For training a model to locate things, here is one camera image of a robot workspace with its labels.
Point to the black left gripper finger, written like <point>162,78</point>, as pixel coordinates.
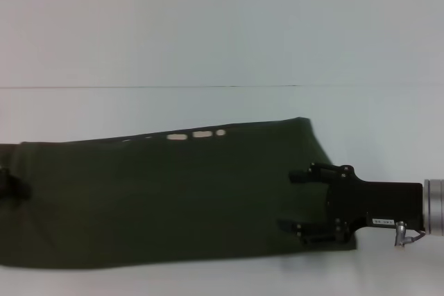
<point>15,186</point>

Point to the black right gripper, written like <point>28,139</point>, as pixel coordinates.
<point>381,206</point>

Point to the dark green shirt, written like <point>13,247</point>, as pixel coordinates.
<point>156,199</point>

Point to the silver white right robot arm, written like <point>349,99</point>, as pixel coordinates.
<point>435,206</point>

